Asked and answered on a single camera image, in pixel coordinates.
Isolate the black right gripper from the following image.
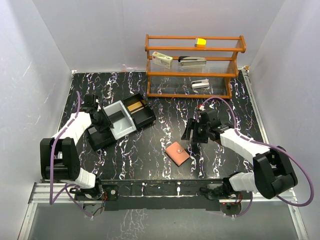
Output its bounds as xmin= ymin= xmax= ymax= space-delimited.
xmin=182 ymin=118 xmax=210 ymax=143

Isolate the pink leather card holder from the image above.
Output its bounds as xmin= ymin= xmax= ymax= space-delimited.
xmin=165 ymin=142 xmax=190 ymax=167

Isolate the black white organizer tray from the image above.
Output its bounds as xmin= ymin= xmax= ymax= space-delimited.
xmin=85 ymin=93 xmax=156 ymax=151

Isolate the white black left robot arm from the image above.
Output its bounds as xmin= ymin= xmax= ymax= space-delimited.
xmin=40 ymin=92 xmax=112 ymax=204

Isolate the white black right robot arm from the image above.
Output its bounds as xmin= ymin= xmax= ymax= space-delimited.
xmin=181 ymin=109 xmax=298 ymax=199

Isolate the gold card in tray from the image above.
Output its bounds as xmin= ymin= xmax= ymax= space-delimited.
xmin=127 ymin=101 xmax=144 ymax=112

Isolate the white hole punch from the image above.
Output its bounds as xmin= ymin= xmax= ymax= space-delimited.
xmin=190 ymin=79 xmax=210 ymax=89

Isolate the orange wooden shelf rack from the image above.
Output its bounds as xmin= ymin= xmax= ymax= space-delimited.
xmin=144 ymin=34 xmax=247 ymax=99

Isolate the grey black stapler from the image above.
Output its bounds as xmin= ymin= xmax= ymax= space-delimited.
xmin=178 ymin=56 xmax=207 ymax=68

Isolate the white staples box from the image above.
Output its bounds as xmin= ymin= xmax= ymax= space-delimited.
xmin=152 ymin=51 xmax=173 ymax=69

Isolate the yellow white small box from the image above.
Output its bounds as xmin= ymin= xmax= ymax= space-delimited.
xmin=194 ymin=38 xmax=207 ymax=48

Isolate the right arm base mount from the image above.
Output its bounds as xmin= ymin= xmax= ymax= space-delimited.
xmin=199 ymin=184 xmax=253 ymax=218

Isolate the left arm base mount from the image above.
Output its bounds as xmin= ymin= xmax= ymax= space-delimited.
xmin=69 ymin=183 xmax=119 ymax=217

